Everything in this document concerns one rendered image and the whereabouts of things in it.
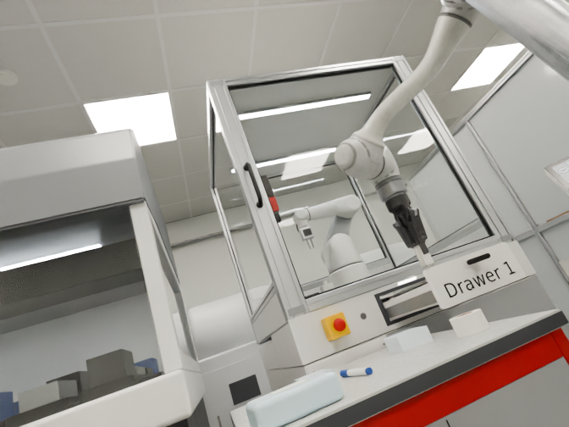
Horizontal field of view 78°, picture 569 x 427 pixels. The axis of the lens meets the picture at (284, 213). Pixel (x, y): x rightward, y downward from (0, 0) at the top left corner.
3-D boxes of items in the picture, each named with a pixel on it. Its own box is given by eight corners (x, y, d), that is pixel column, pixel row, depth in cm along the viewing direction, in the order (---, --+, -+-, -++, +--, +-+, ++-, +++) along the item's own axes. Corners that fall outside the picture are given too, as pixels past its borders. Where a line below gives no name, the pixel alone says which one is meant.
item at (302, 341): (536, 273, 141) (516, 240, 145) (302, 365, 111) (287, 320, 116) (415, 312, 226) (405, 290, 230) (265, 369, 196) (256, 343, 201)
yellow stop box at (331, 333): (352, 332, 113) (344, 310, 115) (332, 340, 111) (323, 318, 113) (347, 334, 117) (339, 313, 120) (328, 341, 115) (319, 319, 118)
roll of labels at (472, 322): (494, 327, 73) (483, 308, 74) (460, 339, 74) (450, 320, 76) (486, 325, 79) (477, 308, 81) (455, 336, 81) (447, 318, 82)
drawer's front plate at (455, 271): (527, 276, 99) (505, 241, 103) (444, 309, 91) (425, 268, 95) (522, 278, 101) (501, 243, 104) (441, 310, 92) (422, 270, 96)
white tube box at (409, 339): (433, 340, 88) (426, 325, 89) (403, 352, 87) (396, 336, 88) (416, 341, 100) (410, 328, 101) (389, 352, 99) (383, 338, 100)
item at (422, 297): (515, 274, 101) (503, 255, 103) (443, 302, 93) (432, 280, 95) (436, 301, 137) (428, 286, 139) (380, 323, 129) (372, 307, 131)
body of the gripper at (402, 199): (411, 189, 112) (424, 215, 109) (398, 201, 120) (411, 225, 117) (391, 194, 110) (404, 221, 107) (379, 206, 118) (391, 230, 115)
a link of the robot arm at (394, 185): (393, 185, 122) (400, 201, 120) (370, 191, 120) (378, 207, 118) (406, 173, 114) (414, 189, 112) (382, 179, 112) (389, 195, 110)
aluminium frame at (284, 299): (516, 239, 145) (403, 54, 181) (287, 319, 116) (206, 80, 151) (405, 290, 230) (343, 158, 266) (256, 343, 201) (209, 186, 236)
